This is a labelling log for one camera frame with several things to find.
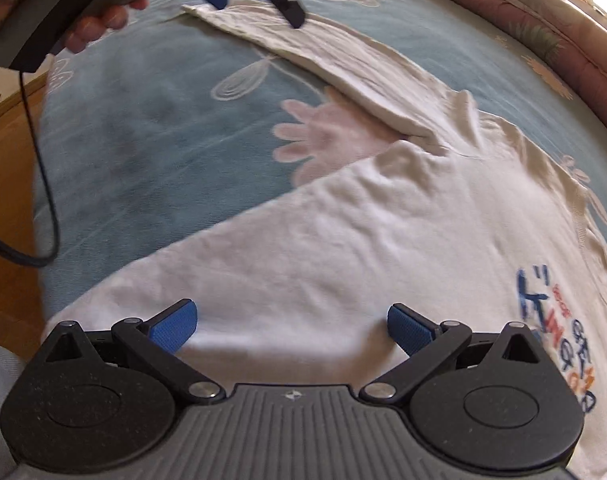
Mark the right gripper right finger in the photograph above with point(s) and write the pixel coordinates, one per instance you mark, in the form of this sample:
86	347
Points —
478	400

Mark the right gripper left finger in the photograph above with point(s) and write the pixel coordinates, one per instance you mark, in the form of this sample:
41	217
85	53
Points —
99	400

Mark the white printed sweatshirt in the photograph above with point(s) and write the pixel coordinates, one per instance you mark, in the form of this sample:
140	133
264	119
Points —
403	191

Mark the blue floral bed sheet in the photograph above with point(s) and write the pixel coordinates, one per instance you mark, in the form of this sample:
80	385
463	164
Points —
171	126

